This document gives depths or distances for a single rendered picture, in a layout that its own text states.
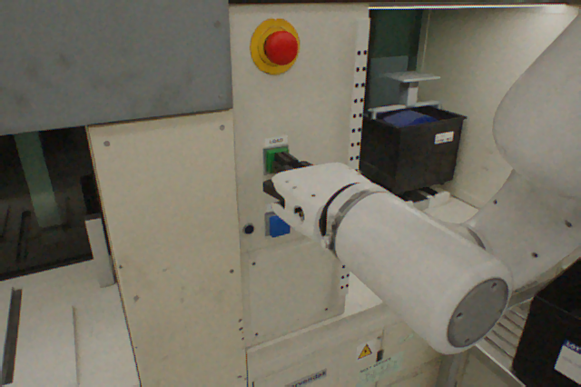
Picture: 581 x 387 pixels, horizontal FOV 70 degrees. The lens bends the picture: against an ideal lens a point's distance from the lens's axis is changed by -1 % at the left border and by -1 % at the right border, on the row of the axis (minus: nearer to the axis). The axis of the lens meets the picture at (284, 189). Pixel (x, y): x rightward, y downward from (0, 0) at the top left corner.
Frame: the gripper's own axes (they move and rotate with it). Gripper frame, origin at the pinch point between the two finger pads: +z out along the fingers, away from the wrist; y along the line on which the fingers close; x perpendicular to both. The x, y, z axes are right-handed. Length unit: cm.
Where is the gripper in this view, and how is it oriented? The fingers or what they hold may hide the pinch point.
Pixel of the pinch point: (286, 166)
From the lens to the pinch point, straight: 56.3
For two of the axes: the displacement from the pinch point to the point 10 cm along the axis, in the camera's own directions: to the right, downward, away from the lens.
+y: 9.0, -1.9, 4.0
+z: -4.4, -3.8, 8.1
